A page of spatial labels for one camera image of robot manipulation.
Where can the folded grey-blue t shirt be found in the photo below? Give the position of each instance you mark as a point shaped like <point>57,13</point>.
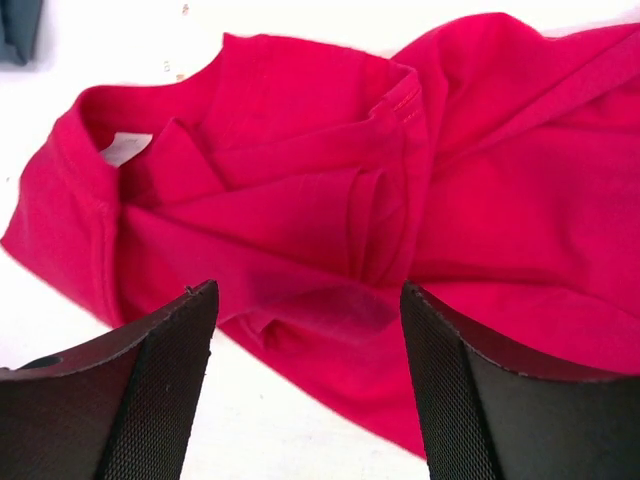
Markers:
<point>19,27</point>

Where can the red t shirt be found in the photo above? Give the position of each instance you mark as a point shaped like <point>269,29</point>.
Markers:
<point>494,166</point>

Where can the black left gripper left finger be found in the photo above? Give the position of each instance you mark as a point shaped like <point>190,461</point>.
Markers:
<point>120,406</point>

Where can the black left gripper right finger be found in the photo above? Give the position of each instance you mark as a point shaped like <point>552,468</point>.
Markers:
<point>492,408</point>

